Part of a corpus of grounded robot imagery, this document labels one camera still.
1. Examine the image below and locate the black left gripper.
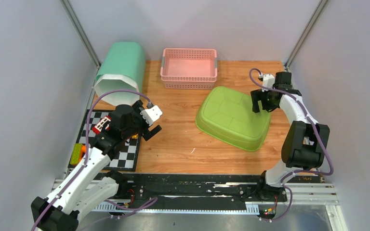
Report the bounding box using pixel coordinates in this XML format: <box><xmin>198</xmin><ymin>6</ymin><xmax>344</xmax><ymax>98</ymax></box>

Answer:
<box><xmin>123</xmin><ymin>101</ymin><xmax>161</xmax><ymax>141</ymax></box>

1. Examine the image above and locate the red white toy block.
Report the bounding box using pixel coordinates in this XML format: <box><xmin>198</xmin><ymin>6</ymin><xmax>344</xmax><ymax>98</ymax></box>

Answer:
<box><xmin>91</xmin><ymin>115</ymin><xmax>111</xmax><ymax>134</ymax></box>

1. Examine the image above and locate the large lime green tub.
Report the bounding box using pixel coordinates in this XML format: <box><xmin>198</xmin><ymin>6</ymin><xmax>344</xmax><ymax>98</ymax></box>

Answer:
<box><xmin>195</xmin><ymin>86</ymin><xmax>271</xmax><ymax>152</ymax></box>

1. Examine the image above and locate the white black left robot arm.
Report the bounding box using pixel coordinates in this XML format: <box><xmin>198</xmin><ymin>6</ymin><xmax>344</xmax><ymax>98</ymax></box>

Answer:
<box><xmin>31</xmin><ymin>101</ymin><xmax>162</xmax><ymax>231</ymax></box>

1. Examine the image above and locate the green orange toy block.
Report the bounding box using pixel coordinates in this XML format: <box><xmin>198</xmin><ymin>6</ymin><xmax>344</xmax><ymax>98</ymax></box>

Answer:
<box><xmin>69</xmin><ymin>143</ymin><xmax>86</xmax><ymax>166</ymax></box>

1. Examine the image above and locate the pink perforated plastic basket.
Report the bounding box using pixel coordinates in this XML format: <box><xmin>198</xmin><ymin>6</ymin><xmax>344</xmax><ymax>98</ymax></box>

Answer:
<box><xmin>160</xmin><ymin>48</ymin><xmax>218</xmax><ymax>90</ymax></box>

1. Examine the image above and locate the left aluminium frame post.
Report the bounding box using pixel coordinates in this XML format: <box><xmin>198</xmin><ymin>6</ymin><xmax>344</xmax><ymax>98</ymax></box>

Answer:
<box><xmin>60</xmin><ymin>0</ymin><xmax>101</xmax><ymax>70</ymax></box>

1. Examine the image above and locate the right aluminium frame post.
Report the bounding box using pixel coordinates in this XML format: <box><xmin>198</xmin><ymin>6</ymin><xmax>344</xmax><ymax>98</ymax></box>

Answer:
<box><xmin>284</xmin><ymin>0</ymin><xmax>330</xmax><ymax>71</ymax></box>

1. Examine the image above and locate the black white checkerboard mat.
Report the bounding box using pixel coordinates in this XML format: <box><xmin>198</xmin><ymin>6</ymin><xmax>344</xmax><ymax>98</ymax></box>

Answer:
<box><xmin>75</xmin><ymin>109</ymin><xmax>141</xmax><ymax>171</ymax></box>

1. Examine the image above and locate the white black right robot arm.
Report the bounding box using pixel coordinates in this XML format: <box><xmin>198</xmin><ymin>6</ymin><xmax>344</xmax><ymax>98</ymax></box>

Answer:
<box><xmin>251</xmin><ymin>69</ymin><xmax>330</xmax><ymax>201</ymax></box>

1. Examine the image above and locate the aluminium frame post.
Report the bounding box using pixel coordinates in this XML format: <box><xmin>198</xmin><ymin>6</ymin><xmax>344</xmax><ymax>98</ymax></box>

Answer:
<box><xmin>284</xmin><ymin>0</ymin><xmax>330</xmax><ymax>71</ymax></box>
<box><xmin>60</xmin><ymin>0</ymin><xmax>101</xmax><ymax>70</ymax></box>

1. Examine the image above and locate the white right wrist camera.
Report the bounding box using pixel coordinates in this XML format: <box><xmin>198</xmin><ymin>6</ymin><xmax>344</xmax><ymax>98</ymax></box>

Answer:
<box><xmin>259</xmin><ymin>74</ymin><xmax>275</xmax><ymax>92</ymax></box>

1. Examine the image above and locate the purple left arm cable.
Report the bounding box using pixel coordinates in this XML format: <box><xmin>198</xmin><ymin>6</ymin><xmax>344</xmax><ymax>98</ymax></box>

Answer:
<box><xmin>30</xmin><ymin>90</ymin><xmax>159</xmax><ymax>231</ymax></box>

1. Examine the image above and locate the mint green trash bin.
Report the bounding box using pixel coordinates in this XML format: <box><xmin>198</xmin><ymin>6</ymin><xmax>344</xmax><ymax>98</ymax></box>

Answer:
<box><xmin>94</xmin><ymin>41</ymin><xmax>145</xmax><ymax>106</ymax></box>

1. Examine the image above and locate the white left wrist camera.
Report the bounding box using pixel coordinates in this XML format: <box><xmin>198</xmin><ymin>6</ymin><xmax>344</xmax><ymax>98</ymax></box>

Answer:
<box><xmin>140</xmin><ymin>105</ymin><xmax>163</xmax><ymax>126</ymax></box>

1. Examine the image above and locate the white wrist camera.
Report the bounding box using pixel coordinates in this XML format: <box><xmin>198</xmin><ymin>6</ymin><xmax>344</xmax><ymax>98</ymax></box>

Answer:
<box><xmin>140</xmin><ymin>105</ymin><xmax>163</xmax><ymax>126</ymax></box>
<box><xmin>259</xmin><ymin>74</ymin><xmax>275</xmax><ymax>92</ymax></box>

